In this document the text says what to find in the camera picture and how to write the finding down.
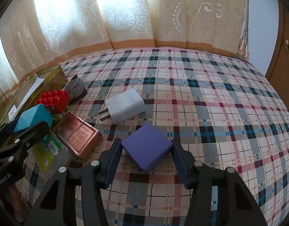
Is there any wooden door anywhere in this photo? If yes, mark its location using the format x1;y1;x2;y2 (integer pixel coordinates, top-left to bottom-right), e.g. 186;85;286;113
265;0;289;113

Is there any green labelled plastic box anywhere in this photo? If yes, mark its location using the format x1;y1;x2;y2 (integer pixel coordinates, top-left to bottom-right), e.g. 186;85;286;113
29;132;72;179

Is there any golden tin box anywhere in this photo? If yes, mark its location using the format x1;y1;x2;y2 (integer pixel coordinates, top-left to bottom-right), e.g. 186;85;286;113
0;65;68;132

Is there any copper embossed tin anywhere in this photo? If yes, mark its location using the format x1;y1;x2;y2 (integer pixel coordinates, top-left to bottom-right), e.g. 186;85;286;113
53;112;102;160

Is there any white paper sheet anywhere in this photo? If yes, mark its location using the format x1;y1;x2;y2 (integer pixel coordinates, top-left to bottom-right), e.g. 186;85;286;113
8;79;45;120

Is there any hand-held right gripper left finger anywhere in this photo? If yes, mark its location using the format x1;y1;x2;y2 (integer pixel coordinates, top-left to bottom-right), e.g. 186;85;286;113
24;138;122;226

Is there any curtain tieback tassel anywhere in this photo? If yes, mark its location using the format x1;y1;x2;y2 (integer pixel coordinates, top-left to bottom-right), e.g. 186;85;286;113
235;0;251;63

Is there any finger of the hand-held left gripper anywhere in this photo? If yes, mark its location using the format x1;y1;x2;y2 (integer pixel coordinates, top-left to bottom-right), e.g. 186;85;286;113
0;121;51;163
0;120;19;146

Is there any teal block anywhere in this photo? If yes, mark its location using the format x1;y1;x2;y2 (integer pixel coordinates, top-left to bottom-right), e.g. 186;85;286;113
14;104;54;133

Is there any plaid bed sheet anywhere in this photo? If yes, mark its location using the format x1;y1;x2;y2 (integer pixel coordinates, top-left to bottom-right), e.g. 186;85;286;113
17;47;289;226

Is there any cream patterned curtain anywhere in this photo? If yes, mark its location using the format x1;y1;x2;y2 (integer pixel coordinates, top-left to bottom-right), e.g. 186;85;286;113
0;0;248;113

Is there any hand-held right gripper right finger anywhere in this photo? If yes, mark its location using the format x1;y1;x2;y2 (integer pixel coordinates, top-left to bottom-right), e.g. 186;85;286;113
171;138;268;226

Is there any grey crumpled object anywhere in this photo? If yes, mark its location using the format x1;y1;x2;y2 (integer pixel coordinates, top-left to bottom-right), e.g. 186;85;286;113
64;75;88;102

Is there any purple square box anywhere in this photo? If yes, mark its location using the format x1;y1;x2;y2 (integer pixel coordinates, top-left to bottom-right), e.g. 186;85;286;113
121;123;173;172

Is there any red building block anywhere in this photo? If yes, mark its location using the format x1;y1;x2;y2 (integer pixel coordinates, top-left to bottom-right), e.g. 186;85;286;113
35;89;71;115

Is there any white charger plug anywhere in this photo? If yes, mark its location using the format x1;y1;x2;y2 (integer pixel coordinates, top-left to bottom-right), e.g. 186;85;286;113
98;89;145;124

